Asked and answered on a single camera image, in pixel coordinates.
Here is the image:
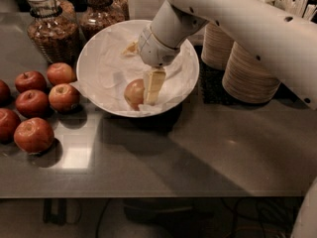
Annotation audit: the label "red-yellow apple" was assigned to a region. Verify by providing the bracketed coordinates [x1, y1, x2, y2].
[124, 78, 145, 110]

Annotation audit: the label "large white bowl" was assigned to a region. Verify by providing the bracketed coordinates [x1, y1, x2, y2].
[75, 19, 201, 118]

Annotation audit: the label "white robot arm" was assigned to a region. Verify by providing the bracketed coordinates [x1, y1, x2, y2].
[129, 0, 317, 109]

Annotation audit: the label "glass granola jar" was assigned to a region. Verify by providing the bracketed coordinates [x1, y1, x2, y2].
[27, 0, 80, 65]
[79, 0, 126, 41]

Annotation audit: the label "red apple edge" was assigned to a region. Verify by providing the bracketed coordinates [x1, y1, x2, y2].
[0, 108, 21, 143]
[0, 79, 11, 103]

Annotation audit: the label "stack paper bowls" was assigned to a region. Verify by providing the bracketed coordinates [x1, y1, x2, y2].
[201, 23, 234, 70]
[222, 42, 280, 104]

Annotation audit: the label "red apple left back edge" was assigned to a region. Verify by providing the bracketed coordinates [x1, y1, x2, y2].
[0, 79, 11, 103]

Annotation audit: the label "front stack paper bowls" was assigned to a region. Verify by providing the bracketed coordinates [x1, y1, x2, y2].
[222, 42, 280, 104]

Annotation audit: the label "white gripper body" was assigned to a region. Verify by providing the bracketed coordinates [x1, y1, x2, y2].
[138, 25, 180, 67]

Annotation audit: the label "white paper bowl liner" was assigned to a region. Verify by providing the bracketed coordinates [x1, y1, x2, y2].
[69, 25, 192, 114]

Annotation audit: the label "red apple left front edge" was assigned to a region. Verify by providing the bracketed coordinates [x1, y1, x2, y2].
[0, 108, 21, 143]

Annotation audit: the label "red apple middle right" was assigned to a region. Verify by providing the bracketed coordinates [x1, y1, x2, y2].
[49, 83, 80, 113]

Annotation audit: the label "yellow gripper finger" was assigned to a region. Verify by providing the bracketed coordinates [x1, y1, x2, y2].
[143, 67, 166, 105]
[122, 41, 139, 56]

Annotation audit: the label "red apple back left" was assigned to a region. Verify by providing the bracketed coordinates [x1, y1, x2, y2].
[15, 70, 47, 93]

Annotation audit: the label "red apple middle left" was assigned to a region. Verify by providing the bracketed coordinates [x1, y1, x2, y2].
[15, 89, 50, 118]

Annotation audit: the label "red apple back right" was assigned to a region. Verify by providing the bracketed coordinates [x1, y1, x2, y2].
[47, 62, 76, 85]

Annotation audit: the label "red apple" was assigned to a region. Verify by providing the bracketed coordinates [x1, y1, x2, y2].
[14, 117, 54, 154]
[15, 70, 47, 93]
[47, 62, 76, 85]
[49, 83, 80, 113]
[15, 89, 50, 118]

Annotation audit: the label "rear stack paper bowls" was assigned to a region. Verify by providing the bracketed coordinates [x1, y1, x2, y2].
[201, 23, 234, 70]

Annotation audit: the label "glass granola jar left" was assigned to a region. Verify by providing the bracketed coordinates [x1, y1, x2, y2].
[27, 0, 80, 65]

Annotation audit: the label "red apple front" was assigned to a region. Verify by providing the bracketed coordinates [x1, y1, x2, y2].
[14, 117, 54, 154]

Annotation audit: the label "glass granola jar right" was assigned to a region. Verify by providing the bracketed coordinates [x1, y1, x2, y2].
[79, 0, 126, 41]

